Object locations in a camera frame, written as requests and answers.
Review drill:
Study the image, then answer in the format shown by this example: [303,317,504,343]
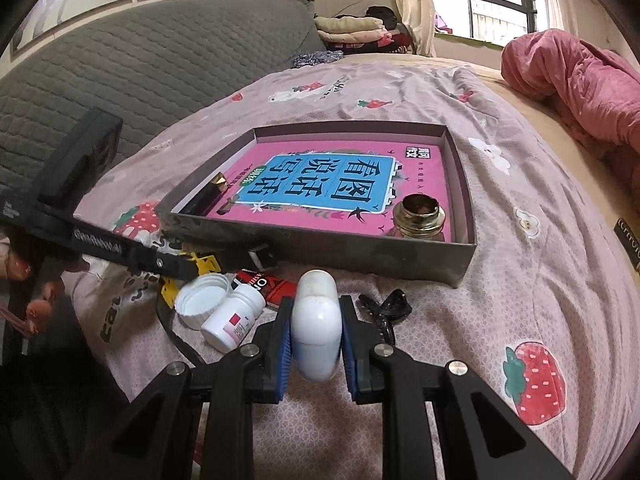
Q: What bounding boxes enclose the black lipstick with gold tip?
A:
[177,172,230,216]

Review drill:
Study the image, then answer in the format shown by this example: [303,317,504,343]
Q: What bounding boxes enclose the pink duvet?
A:
[501,29,640,276]

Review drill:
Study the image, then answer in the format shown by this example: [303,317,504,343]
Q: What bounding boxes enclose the gold metal jar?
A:
[391,193,446,238]

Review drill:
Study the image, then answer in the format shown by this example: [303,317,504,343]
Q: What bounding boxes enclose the white plastic bottle cap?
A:
[175,274,232,331]

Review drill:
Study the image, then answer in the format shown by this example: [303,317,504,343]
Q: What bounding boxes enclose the pile of folded clothes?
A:
[314,6,416,56]

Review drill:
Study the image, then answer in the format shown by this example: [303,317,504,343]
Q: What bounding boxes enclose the yellow toy watch black strap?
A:
[155,242,278,368]

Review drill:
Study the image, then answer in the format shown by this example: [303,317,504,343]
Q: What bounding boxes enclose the beige bed sheet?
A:
[340,52,640,480]

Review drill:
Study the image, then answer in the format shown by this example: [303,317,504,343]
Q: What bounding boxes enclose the cream curtain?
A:
[387,0,436,58]

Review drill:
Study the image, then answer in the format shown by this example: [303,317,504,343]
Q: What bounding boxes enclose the pink and blue book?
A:
[172,142,453,243]

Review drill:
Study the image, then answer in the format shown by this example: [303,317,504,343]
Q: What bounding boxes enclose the person's left hand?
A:
[0,237,68,336]

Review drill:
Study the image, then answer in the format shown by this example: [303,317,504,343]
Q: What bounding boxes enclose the white earbuds case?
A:
[291,269,343,382]

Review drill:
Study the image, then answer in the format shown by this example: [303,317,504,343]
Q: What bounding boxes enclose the white pill bottle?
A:
[200,282,266,353]

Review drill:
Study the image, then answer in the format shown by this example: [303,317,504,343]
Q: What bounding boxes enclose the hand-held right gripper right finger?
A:
[339,295,576,480]

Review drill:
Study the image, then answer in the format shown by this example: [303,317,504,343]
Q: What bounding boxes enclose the red and black pack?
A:
[234,269,301,311]

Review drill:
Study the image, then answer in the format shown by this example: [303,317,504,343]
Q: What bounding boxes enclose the black hair clip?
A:
[356,287,413,346]

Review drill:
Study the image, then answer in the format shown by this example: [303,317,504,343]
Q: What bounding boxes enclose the window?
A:
[427,0,538,43]

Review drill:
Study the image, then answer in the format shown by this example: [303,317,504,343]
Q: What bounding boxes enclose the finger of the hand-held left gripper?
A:
[127,240,280,281]

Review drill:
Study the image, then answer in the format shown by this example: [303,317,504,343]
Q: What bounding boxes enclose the shallow brown cardboard box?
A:
[155,121,478,289]

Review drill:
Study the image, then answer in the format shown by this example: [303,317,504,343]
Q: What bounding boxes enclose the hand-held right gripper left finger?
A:
[65,296,296,480]

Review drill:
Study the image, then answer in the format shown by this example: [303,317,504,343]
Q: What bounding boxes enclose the grey quilted headboard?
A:
[0,0,326,196]

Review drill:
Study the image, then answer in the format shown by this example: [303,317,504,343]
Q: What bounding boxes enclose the black mattress label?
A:
[614,217,640,276]

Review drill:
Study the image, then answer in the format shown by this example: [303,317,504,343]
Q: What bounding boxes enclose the dark patterned cloth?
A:
[292,50,346,68]

